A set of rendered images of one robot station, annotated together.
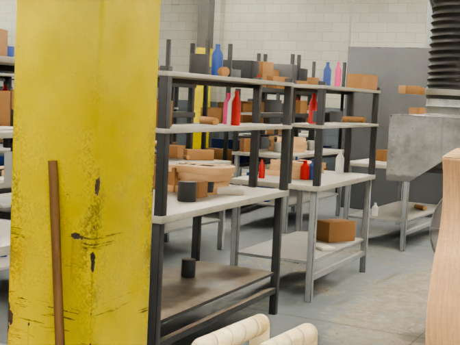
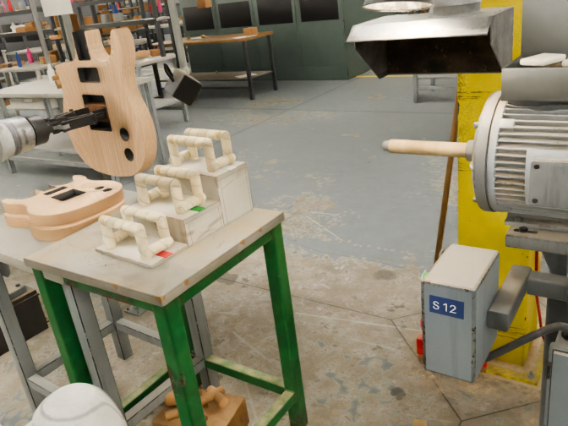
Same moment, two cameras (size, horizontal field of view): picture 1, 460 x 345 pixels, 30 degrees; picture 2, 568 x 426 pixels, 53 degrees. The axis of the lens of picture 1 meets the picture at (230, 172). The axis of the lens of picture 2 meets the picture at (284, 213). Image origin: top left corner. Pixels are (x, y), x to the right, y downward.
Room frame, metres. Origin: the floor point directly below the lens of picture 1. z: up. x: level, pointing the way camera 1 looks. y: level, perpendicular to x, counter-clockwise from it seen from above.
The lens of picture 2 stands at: (1.77, -1.81, 1.65)
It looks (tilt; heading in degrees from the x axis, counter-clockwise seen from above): 23 degrees down; 100
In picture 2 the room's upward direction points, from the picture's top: 8 degrees counter-clockwise
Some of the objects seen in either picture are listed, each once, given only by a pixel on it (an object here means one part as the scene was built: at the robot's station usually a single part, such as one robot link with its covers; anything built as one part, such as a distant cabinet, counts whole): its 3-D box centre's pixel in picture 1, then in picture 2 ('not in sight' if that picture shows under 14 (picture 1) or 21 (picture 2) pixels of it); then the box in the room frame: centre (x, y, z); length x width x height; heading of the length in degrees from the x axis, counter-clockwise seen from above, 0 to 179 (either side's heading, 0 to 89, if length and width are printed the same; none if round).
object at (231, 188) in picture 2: not in sight; (205, 188); (1.22, -0.06, 1.02); 0.27 x 0.15 x 0.17; 150
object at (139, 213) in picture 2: not in sight; (142, 214); (1.08, -0.29, 1.04); 0.20 x 0.03 x 0.03; 149
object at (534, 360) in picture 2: not in sight; (498, 341); (2.30, 0.39, 0.02); 0.40 x 0.40 x 0.02; 63
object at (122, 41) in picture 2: not in sight; (118, 46); (1.17, -0.39, 1.54); 0.07 x 0.04 x 0.09; 150
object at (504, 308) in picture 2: not in sight; (510, 296); (2.03, -0.81, 1.02); 0.19 x 0.04 x 0.04; 63
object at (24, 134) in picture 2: not in sight; (17, 135); (0.93, -0.55, 1.37); 0.09 x 0.06 x 0.09; 149
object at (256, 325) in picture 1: (233, 335); (206, 133); (1.25, -0.02, 1.20); 0.20 x 0.03 x 0.03; 149
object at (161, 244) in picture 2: not in sight; (157, 247); (1.15, -0.38, 0.96); 0.11 x 0.03 x 0.03; 60
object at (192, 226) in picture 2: not in sight; (175, 216); (1.15, -0.19, 0.98); 0.27 x 0.16 x 0.09; 150
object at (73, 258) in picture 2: not in sight; (178, 331); (1.08, -0.21, 0.55); 0.62 x 0.58 x 0.76; 153
